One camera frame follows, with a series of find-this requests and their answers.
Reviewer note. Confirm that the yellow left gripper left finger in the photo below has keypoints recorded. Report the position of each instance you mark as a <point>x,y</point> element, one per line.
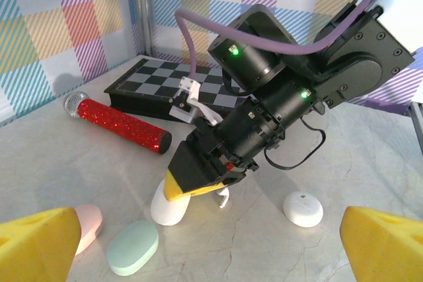
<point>36,245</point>

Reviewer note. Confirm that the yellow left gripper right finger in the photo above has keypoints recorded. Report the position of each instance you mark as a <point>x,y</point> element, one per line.
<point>386,249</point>

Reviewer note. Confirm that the black grey folding chessboard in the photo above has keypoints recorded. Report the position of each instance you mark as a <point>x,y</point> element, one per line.
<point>148,80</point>

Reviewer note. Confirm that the white stem earbud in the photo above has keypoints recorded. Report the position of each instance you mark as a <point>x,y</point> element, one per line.
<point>225,200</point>

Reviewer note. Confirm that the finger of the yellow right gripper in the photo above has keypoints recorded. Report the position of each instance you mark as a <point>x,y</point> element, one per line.
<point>228,178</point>
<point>191,169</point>

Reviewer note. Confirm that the white oval earbud charging case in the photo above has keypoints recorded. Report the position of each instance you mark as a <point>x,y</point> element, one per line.
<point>165,211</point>

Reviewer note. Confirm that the mint green earbud charging case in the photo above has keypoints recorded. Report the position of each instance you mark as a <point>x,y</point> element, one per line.
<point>132,249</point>

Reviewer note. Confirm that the aluminium corner post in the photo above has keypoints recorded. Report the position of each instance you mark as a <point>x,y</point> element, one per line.
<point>143,11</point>

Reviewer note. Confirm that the red glitter toy microphone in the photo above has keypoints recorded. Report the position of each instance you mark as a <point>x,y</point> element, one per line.
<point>119,123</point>

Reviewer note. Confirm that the aluminium side rail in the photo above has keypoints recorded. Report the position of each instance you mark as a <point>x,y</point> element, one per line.
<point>417,126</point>

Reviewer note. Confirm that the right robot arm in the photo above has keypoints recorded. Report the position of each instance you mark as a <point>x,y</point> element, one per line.
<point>363,64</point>

